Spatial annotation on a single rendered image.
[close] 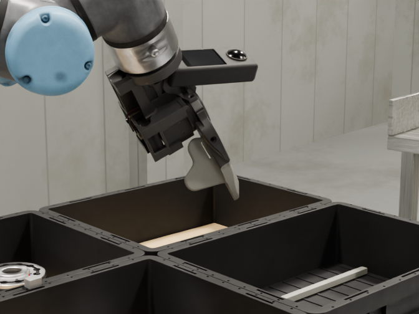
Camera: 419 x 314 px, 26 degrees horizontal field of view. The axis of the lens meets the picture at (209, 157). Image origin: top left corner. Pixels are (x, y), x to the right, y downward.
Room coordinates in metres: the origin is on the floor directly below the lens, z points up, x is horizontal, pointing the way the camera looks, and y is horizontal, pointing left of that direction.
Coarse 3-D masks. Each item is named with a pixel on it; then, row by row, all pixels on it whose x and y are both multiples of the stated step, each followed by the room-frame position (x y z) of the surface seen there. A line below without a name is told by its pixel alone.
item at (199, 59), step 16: (208, 48) 1.07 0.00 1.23; (224, 48) 1.08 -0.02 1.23; (240, 48) 1.09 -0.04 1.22; (192, 64) 1.03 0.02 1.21; (208, 64) 1.03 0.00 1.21; (224, 64) 1.04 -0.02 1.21; (240, 64) 1.05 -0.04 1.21; (256, 64) 1.06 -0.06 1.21; (176, 80) 1.01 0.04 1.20; (192, 80) 1.02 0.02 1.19; (208, 80) 1.03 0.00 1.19; (224, 80) 1.04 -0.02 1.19; (240, 80) 1.06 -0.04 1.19
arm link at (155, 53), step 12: (168, 24) 0.98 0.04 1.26; (156, 36) 0.96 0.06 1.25; (168, 36) 0.98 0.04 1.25; (108, 48) 0.98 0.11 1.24; (120, 48) 0.97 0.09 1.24; (132, 48) 0.96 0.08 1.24; (144, 48) 0.96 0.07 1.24; (156, 48) 0.97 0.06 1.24; (168, 48) 0.98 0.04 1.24; (120, 60) 0.98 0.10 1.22; (132, 60) 0.97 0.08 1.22; (144, 60) 0.97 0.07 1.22; (156, 60) 0.98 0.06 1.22; (168, 60) 0.99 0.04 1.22; (132, 72) 0.98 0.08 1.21; (144, 72) 0.98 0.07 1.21
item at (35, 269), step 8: (0, 264) 1.34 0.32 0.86; (8, 264) 1.34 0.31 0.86; (16, 264) 1.34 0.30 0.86; (24, 264) 1.34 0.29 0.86; (32, 264) 1.34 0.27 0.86; (32, 272) 1.30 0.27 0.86; (40, 272) 1.30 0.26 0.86; (0, 280) 1.27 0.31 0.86; (8, 280) 1.27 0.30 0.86; (16, 280) 1.27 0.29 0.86; (0, 288) 1.25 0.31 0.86; (8, 288) 1.25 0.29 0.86
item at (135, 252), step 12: (0, 216) 1.37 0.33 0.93; (12, 216) 1.37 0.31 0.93; (24, 216) 1.38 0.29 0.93; (36, 216) 1.38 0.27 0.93; (48, 216) 1.37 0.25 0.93; (72, 228) 1.31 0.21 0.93; (84, 228) 1.31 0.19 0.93; (96, 240) 1.26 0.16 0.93; (108, 240) 1.25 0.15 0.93; (132, 252) 1.20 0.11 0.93; (144, 252) 1.20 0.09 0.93; (96, 264) 1.15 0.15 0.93; (108, 264) 1.15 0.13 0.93; (60, 276) 1.10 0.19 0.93; (12, 288) 1.06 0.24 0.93; (24, 288) 1.06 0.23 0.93
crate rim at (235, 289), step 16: (144, 256) 1.18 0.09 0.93; (96, 272) 1.12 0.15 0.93; (112, 272) 1.13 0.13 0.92; (176, 272) 1.13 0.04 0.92; (192, 272) 1.12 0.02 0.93; (32, 288) 1.06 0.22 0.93; (48, 288) 1.06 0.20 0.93; (224, 288) 1.06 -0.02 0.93; (240, 288) 1.06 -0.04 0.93; (0, 304) 1.02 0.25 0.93; (256, 304) 1.02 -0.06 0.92; (272, 304) 1.01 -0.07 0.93
